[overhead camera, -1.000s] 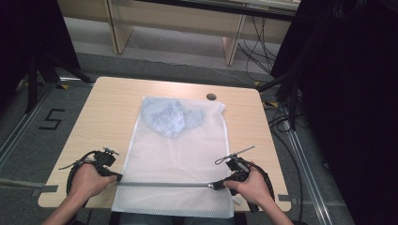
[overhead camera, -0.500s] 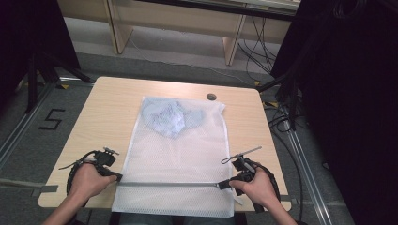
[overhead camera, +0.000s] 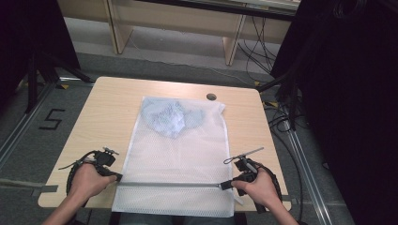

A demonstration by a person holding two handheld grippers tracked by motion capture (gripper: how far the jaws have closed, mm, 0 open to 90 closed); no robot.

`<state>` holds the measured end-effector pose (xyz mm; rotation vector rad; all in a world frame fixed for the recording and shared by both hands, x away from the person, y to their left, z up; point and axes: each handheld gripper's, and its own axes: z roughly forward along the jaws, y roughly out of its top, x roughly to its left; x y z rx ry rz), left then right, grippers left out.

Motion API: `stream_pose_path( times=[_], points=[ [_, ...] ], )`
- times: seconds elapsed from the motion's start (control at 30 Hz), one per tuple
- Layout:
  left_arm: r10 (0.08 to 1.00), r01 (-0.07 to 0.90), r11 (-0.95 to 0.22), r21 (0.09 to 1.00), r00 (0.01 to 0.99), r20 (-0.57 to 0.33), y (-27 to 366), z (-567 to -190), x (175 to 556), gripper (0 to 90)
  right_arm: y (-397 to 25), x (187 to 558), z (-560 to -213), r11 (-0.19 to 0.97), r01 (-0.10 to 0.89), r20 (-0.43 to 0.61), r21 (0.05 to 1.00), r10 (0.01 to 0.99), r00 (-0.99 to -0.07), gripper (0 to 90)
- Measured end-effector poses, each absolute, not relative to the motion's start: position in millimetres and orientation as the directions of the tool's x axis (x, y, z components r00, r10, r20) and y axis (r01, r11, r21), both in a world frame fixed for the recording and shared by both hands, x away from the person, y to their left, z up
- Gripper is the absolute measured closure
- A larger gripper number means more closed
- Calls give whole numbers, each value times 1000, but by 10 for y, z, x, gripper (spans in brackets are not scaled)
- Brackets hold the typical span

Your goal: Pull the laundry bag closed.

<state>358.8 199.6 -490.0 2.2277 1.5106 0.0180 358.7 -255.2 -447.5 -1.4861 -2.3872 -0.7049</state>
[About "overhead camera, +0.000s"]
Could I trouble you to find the black cable bundle under desk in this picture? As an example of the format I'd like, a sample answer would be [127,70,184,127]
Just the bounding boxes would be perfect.
[237,15,283,83]

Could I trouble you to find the white mesh laundry bag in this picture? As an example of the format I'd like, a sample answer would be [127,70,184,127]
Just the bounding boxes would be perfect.
[111,96,237,218]

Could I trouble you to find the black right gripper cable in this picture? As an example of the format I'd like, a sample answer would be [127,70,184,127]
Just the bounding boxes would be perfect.
[249,162,284,214]

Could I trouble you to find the grey floor tape strip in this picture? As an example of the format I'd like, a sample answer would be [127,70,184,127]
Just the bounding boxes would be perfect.
[0,177,59,197]

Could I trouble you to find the black curtain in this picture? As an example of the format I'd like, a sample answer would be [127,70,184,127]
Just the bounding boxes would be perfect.
[0,0,81,108]
[269,0,398,225]

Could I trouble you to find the person's right hand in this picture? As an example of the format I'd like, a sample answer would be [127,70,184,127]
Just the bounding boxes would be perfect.
[230,168,283,210]

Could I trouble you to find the light blue printed garment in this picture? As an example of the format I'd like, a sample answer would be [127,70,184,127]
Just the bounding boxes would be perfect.
[140,97,208,140]

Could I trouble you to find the light wooden desk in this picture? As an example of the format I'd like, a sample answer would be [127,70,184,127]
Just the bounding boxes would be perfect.
[55,0,302,67]

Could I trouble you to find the black metal stand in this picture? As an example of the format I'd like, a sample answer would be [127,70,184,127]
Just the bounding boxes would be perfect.
[255,70,302,132]
[23,52,96,114]

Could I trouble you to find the metal floor rail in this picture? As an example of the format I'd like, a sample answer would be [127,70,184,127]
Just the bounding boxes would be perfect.
[281,118,333,225]
[0,82,56,171]

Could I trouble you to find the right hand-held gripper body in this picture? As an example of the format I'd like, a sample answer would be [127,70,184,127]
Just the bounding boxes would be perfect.
[222,146,265,185]

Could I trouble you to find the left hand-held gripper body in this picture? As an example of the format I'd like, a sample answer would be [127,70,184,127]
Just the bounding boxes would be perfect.
[93,146,120,175]

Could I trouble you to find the black floor cables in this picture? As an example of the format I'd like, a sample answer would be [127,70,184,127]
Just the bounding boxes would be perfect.
[263,98,305,223]

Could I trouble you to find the person's left hand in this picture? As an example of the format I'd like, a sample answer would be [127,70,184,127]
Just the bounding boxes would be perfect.
[67,162,118,201]

